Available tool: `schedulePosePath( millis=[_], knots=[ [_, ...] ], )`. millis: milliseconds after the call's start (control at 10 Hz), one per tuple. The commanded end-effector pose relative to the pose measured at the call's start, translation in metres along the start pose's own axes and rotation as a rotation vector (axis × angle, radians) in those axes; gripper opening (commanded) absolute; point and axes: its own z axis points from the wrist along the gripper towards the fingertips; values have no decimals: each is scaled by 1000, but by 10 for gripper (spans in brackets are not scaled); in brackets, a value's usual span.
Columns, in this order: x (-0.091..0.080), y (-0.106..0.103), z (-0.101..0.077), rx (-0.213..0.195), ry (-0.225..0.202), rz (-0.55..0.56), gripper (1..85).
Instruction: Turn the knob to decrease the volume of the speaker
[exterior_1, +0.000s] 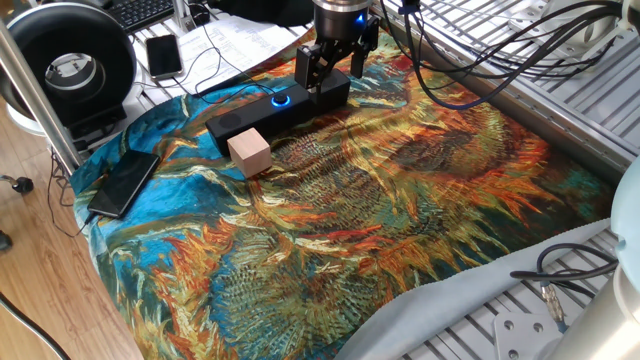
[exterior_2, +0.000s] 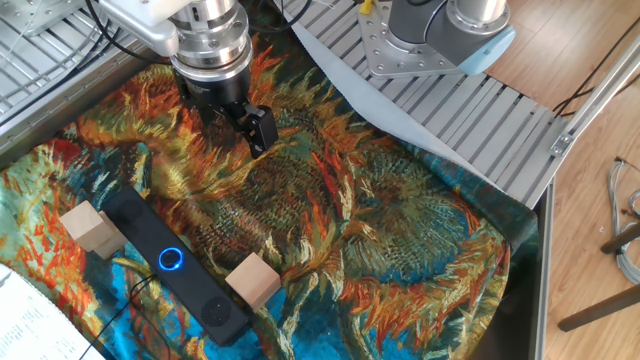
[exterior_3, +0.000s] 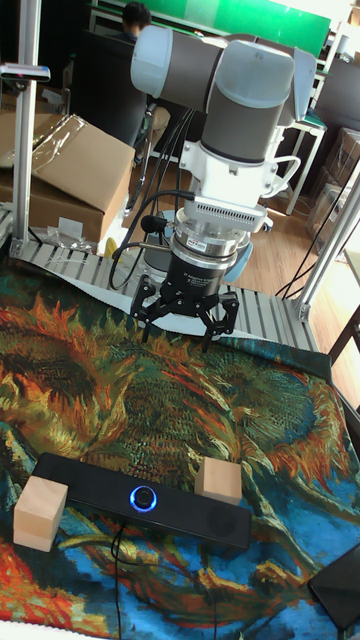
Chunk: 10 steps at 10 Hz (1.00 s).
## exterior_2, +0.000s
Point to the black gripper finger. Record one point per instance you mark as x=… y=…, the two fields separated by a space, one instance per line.
x=211 y=120
x=257 y=130

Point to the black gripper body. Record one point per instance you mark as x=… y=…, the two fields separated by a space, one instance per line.
x=215 y=92

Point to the black speaker bar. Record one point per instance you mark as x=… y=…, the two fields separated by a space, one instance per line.
x=145 y=225

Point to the grey and light-blue robot arm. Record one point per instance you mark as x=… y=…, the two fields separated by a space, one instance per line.
x=215 y=45

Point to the sunflower painting print cloth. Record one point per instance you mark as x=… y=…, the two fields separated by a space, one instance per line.
x=350 y=200

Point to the light wooden block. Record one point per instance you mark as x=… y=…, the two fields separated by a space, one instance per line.
x=82 y=225
x=252 y=280

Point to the small yellow object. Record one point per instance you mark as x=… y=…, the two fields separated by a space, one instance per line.
x=366 y=6

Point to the white printed paper sheet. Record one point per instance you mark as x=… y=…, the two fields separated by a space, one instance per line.
x=35 y=325

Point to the dark wooden furniture leg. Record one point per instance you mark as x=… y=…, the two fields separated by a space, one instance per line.
x=622 y=239
x=600 y=310

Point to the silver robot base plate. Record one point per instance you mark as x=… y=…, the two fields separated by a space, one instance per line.
x=380 y=50

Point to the aluminium frame beam with bracket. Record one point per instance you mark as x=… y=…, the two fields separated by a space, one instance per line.
x=595 y=100

